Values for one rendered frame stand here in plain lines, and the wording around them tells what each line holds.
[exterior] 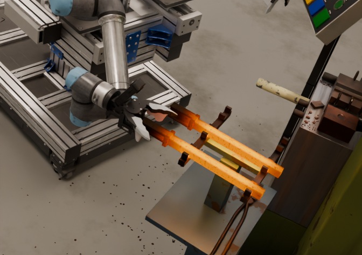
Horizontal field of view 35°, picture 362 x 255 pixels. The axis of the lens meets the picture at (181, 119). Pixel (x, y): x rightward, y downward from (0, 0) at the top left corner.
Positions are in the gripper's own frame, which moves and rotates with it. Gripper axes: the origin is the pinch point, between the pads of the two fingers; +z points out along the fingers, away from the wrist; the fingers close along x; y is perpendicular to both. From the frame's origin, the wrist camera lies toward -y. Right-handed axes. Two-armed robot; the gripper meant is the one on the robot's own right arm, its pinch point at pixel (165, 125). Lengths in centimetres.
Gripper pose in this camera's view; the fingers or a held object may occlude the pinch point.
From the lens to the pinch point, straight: 168.7
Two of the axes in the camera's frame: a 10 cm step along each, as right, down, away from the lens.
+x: -5.2, 4.7, -7.2
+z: 8.3, 4.9, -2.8
